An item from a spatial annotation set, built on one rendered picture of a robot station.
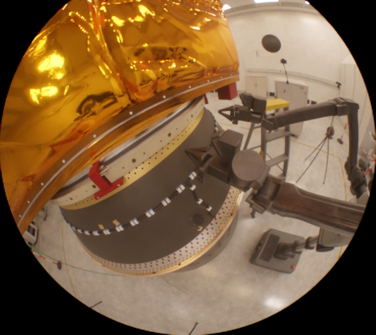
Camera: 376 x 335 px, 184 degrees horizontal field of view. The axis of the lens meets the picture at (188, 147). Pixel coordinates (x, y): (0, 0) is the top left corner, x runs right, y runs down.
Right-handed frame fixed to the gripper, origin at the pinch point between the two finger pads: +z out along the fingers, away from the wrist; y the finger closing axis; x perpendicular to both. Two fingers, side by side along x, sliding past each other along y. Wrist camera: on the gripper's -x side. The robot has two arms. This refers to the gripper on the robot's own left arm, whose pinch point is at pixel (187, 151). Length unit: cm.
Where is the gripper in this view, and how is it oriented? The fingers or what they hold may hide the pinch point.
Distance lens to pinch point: 34.4
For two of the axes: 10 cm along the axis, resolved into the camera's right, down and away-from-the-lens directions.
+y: -6.3, 5.8, -5.3
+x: 1.1, 7.3, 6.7
